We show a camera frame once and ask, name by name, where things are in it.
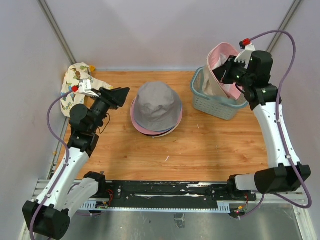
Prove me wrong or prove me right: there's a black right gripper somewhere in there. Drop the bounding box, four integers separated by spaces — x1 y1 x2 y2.
211 55 253 88

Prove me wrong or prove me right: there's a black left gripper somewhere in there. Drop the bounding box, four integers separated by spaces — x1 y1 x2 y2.
89 87 131 133

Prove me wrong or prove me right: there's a tan bucket hat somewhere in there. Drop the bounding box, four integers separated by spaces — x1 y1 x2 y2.
202 65 228 98

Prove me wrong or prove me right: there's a dusty pink hat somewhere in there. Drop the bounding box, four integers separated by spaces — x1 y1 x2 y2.
206 42 241 100

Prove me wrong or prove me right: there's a pink bucket hat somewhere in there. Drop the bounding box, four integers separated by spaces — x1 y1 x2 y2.
130 97 184 137

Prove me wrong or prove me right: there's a grey hat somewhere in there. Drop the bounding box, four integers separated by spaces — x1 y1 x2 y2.
132 81 183 132

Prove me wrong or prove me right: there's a blue hat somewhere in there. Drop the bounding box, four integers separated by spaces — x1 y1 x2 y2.
151 104 183 137

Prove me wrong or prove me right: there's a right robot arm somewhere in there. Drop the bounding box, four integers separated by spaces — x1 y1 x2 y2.
213 50 311 200

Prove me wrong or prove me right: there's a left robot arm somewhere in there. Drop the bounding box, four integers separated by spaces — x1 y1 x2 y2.
22 87 130 240

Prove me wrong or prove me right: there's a grey plastic basket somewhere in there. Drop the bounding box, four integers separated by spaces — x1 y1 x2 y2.
190 67 249 121

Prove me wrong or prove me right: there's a small yellow object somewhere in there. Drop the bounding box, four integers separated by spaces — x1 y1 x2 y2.
89 65 96 72

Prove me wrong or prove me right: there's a cartoon print cloth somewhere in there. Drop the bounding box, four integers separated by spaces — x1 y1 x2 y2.
60 62 114 118

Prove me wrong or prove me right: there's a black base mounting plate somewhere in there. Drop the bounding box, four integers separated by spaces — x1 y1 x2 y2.
103 180 257 212

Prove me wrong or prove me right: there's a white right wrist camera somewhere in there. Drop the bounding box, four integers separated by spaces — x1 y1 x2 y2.
234 38 256 64

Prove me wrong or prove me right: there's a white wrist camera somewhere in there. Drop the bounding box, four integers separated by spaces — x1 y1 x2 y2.
234 38 256 64
71 78 99 98

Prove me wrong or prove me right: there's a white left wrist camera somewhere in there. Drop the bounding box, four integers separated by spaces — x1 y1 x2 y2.
71 78 99 98

